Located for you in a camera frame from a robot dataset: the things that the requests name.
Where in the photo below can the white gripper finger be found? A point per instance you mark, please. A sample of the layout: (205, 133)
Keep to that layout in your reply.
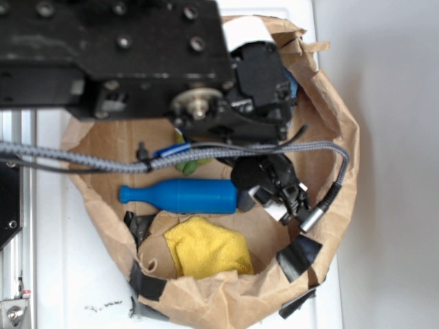
(277, 211)

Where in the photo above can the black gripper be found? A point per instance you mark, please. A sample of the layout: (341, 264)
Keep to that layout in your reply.
(255, 114)

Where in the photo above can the gray plush animal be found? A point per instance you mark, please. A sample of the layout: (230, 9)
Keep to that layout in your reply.
(245, 202)

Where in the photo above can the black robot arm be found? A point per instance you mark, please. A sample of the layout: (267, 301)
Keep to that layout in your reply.
(225, 88)

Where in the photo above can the blue plastic bottle toy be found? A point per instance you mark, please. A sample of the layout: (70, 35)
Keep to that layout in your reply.
(185, 196)

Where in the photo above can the green plush frog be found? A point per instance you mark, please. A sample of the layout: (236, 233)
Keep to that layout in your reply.
(190, 167)

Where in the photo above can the yellow microfiber cloth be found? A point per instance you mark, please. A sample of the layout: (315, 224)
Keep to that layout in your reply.
(201, 249)

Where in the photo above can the brown paper bag bin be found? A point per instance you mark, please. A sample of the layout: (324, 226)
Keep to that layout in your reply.
(287, 265)

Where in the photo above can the light blue sponge with loop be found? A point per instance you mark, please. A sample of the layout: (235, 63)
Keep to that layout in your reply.
(293, 86)

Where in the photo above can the black mounting plate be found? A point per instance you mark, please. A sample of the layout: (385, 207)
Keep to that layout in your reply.
(11, 222)

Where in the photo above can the aluminum frame rail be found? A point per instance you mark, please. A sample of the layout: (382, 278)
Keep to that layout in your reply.
(18, 306)

